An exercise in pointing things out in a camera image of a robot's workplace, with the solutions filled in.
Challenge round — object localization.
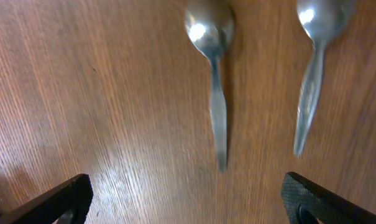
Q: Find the small silver teaspoon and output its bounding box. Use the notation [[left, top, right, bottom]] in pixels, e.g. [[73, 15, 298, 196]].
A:
[[293, 0, 355, 157], [184, 0, 234, 172]]

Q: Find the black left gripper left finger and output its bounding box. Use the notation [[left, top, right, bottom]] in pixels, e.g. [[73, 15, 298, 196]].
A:
[[0, 174, 93, 224]]

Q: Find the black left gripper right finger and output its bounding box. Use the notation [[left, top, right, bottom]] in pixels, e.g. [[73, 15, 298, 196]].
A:
[[281, 172, 376, 224]]

